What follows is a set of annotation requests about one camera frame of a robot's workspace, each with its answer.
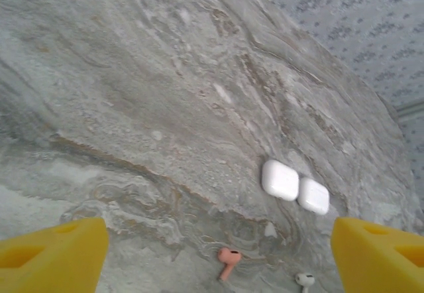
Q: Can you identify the white earbud charging case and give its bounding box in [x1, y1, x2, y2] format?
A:
[297, 177, 331, 216]
[261, 159, 301, 203]

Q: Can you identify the orange wireless earbud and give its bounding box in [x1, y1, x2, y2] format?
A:
[217, 247, 243, 281]

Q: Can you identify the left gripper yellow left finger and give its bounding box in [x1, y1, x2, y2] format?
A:
[0, 216, 110, 293]

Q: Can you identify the white wireless earbud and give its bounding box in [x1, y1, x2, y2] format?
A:
[294, 272, 315, 293]

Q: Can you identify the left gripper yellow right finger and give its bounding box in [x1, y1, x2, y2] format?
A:
[332, 216, 424, 293]

